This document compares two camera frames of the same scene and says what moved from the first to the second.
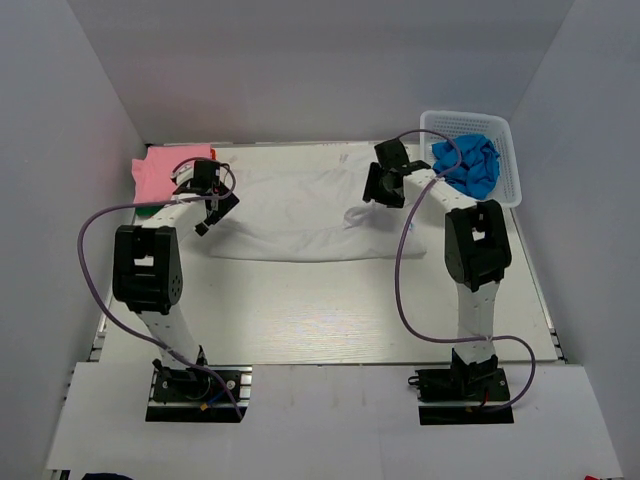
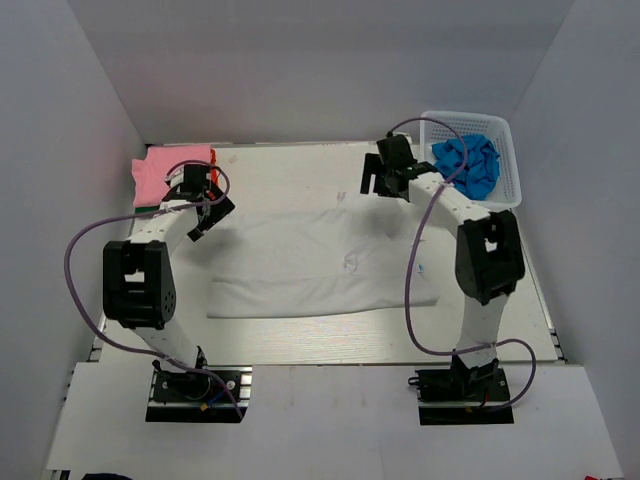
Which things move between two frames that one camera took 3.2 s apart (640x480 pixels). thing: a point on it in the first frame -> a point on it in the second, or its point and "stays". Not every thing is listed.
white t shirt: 309,203 -> 343,257
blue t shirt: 478,173 stays
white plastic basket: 495,128 stays
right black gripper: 372,180 stays
